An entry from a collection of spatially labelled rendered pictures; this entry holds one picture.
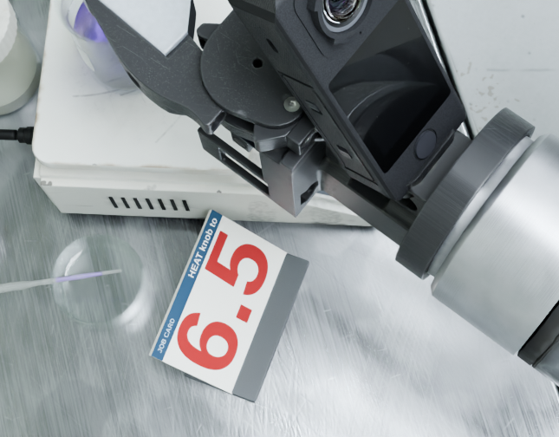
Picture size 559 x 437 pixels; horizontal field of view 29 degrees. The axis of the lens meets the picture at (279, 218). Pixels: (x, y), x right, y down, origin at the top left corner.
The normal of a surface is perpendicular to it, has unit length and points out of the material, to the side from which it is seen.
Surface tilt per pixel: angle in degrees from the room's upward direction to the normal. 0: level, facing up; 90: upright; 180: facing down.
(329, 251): 0
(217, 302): 40
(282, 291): 0
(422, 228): 50
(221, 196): 90
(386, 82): 61
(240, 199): 90
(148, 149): 0
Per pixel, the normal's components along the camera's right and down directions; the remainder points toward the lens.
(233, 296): 0.57, 0.00
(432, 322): -0.04, -0.29
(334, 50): 0.65, 0.40
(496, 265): -0.46, 0.32
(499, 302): -0.57, 0.53
